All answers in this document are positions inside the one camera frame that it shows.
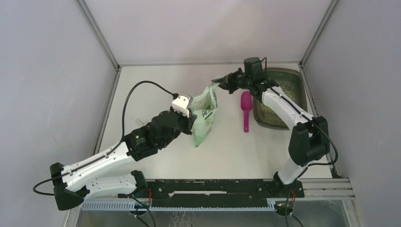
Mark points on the white slotted cable duct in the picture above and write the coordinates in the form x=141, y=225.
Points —
x=263, y=205

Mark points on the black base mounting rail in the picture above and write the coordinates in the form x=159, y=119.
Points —
x=215, y=191

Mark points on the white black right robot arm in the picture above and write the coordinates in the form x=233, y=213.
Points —
x=309, y=141

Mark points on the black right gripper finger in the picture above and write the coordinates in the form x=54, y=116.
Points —
x=224, y=86
x=222, y=80

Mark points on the magenta plastic scoop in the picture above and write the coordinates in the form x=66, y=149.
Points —
x=246, y=106

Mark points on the dark grey litter box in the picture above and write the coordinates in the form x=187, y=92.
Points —
x=292, y=84

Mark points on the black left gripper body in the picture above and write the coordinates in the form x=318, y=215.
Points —
x=182, y=124

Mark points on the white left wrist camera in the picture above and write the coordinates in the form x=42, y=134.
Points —
x=182, y=103

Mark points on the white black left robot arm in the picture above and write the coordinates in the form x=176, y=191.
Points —
x=72, y=184

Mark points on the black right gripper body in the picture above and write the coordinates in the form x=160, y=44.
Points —
x=239, y=81

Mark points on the green litter in box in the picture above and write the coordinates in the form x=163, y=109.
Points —
x=274, y=97

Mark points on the green cat litter bag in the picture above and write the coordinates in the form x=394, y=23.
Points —
x=204, y=106

